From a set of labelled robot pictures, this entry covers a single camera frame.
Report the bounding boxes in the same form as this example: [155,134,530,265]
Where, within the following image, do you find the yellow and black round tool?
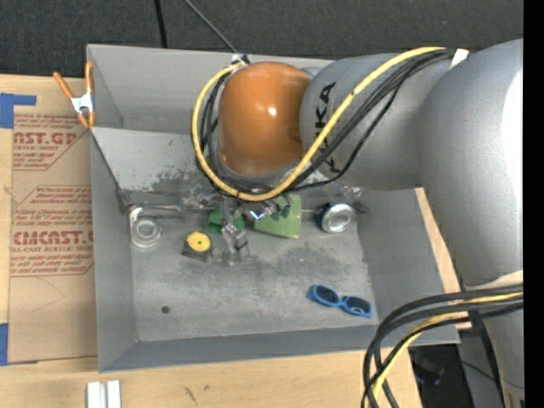
[181,230,213,263]

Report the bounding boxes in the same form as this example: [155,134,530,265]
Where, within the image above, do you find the grey metal bin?
[86,43,462,374]

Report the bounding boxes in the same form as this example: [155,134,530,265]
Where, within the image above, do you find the silver metal can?
[314,201,357,235]

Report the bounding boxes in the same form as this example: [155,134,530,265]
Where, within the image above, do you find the clear glass jar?
[128,205,164,249]

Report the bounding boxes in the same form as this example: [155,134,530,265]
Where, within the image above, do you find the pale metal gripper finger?
[219,222,240,265]
[234,228,252,263]

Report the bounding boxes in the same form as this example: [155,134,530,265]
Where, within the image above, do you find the green flat block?
[207,194,303,241]

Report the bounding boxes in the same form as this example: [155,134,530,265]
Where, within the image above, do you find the clear plastic bottle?
[338,184,366,213]

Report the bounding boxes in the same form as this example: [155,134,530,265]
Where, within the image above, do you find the blue sunglasses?
[306,284,373,319]

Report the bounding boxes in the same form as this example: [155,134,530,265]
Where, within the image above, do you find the brown cardboard board red print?
[0,73,99,366]

